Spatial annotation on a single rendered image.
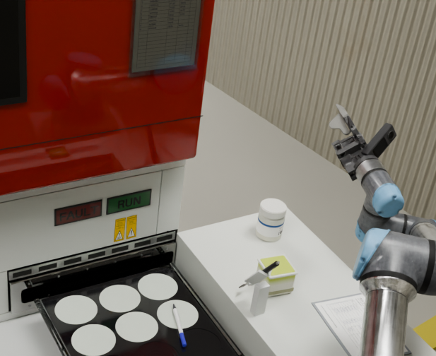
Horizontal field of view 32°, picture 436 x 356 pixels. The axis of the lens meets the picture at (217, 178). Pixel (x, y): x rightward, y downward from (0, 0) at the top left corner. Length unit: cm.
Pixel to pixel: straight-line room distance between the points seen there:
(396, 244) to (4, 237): 86
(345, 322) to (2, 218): 82
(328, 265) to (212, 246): 30
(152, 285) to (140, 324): 14
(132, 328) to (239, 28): 313
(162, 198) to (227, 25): 298
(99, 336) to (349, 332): 57
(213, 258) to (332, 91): 243
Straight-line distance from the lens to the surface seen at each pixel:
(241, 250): 197
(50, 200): 178
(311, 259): 199
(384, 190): 192
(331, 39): 418
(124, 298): 189
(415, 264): 160
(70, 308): 186
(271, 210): 197
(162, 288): 193
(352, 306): 188
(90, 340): 179
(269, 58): 455
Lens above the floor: 217
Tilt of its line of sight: 32 degrees down
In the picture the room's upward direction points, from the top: 8 degrees clockwise
